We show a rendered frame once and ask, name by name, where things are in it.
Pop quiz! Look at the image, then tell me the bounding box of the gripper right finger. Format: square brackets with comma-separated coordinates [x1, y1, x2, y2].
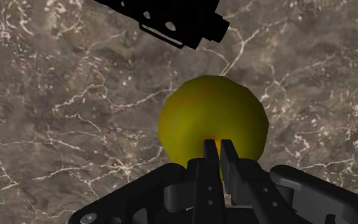
[220, 139, 358, 224]

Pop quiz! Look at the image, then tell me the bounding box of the yellow-green apple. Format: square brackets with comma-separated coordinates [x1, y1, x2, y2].
[158, 74, 270, 182]

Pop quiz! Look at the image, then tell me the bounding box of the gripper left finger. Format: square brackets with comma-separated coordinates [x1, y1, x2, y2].
[67, 139, 226, 224]

